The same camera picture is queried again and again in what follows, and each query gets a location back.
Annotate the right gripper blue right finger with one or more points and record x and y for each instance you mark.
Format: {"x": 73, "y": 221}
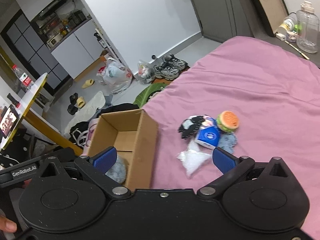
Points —
{"x": 223, "y": 160}

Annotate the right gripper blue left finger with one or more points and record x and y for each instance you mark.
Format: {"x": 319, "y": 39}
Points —
{"x": 104, "y": 160}

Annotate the clear bubble plastic bag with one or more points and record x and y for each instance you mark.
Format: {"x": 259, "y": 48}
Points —
{"x": 193, "y": 158}

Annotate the grey blue fuzzy cloth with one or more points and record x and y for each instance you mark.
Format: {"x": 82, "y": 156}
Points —
{"x": 227, "y": 142}

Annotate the person's left hand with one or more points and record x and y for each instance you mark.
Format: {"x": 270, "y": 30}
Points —
{"x": 7, "y": 225}

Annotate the pink bear cushion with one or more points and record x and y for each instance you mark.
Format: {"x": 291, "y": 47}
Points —
{"x": 91, "y": 129}

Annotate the brown cardboard box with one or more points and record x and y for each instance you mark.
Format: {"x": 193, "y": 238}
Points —
{"x": 134, "y": 135}

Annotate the plush hamburger toy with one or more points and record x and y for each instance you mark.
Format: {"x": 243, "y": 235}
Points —
{"x": 227, "y": 121}

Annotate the black white knitted pouch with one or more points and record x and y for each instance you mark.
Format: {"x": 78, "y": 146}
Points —
{"x": 190, "y": 126}

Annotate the phone on stand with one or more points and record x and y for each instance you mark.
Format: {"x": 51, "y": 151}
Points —
{"x": 9, "y": 118}

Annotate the white towel on floor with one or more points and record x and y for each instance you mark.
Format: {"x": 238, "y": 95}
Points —
{"x": 88, "y": 111}

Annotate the black slipper pair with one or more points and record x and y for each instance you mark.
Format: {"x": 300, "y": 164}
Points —
{"x": 72, "y": 109}

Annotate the yellow slipper near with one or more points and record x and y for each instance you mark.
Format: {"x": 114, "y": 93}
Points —
{"x": 80, "y": 102}

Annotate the yellow slipper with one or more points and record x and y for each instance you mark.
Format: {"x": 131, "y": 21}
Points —
{"x": 80, "y": 102}
{"x": 87, "y": 83}

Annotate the round yellow edged table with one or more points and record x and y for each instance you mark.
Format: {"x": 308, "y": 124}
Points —
{"x": 35, "y": 120}

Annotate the green leaf mat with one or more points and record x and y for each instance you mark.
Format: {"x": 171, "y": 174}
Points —
{"x": 148, "y": 93}

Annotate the yellow slipper far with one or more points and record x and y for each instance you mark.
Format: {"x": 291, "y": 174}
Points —
{"x": 87, "y": 83}

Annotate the large white plastic bag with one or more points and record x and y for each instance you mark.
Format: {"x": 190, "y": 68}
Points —
{"x": 115, "y": 76}

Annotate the pink bed sheet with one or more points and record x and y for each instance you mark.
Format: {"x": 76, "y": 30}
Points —
{"x": 275, "y": 95}

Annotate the red label water bottle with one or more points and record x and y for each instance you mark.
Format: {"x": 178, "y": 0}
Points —
{"x": 25, "y": 80}

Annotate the small clear plastic bag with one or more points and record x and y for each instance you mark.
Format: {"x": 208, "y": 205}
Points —
{"x": 146, "y": 73}

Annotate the grey sneaker left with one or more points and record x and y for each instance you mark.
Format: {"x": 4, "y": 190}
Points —
{"x": 166, "y": 71}

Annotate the grey sneaker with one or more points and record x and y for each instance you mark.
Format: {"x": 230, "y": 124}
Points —
{"x": 175, "y": 62}
{"x": 166, "y": 71}

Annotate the white kitchen cabinet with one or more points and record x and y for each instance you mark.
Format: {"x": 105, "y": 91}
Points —
{"x": 76, "y": 52}

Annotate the grey sneaker right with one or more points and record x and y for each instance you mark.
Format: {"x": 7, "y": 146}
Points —
{"x": 175, "y": 62}

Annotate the white jar with lid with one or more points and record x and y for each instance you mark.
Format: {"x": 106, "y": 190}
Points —
{"x": 288, "y": 24}

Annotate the clear plastic water jug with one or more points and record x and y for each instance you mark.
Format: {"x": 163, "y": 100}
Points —
{"x": 307, "y": 28}

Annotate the dark grey wardrobe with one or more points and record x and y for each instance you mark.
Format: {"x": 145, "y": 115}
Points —
{"x": 221, "y": 20}

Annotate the leaning wooden board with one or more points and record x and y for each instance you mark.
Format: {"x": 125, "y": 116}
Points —
{"x": 271, "y": 13}

